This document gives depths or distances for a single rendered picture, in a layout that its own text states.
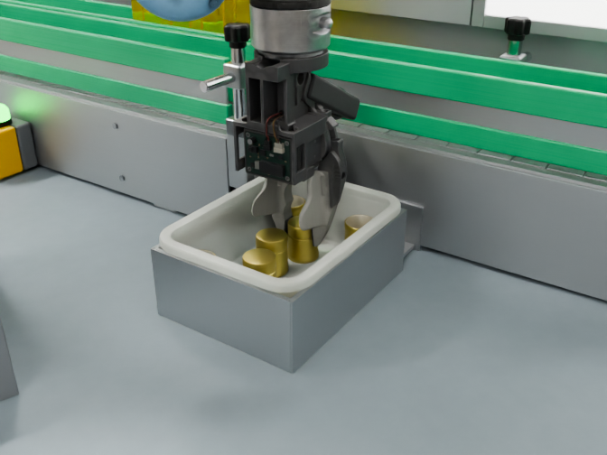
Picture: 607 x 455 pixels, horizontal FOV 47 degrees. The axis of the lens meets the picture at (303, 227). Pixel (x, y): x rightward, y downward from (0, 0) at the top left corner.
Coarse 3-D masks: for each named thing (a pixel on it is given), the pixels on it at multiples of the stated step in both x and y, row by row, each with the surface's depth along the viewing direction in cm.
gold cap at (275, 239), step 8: (264, 232) 75; (272, 232) 75; (280, 232) 75; (256, 240) 74; (264, 240) 73; (272, 240) 73; (280, 240) 73; (272, 248) 73; (280, 248) 73; (280, 256) 74; (280, 264) 74; (280, 272) 75
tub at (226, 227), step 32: (256, 192) 79; (352, 192) 78; (384, 192) 77; (192, 224) 71; (224, 224) 76; (256, 224) 80; (384, 224) 72; (192, 256) 65; (224, 256) 77; (320, 256) 79; (288, 288) 61
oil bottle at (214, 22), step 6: (222, 6) 91; (216, 12) 92; (222, 12) 92; (204, 18) 93; (210, 18) 92; (216, 18) 92; (222, 18) 92; (192, 24) 95; (198, 24) 94; (204, 24) 93; (210, 24) 93; (216, 24) 92; (222, 24) 92; (204, 30) 94; (210, 30) 93; (216, 30) 93; (222, 30) 93
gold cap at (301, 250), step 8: (296, 216) 78; (288, 224) 76; (296, 224) 76; (288, 232) 77; (296, 232) 76; (304, 232) 76; (288, 240) 77; (296, 240) 76; (304, 240) 76; (312, 240) 76; (288, 248) 78; (296, 248) 77; (304, 248) 76; (312, 248) 77; (288, 256) 78; (296, 256) 77; (304, 256) 77; (312, 256) 77
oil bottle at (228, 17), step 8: (224, 0) 90; (232, 0) 90; (240, 0) 89; (248, 0) 88; (224, 8) 91; (232, 8) 90; (240, 8) 89; (248, 8) 89; (224, 16) 91; (232, 16) 91; (240, 16) 90; (248, 16) 89
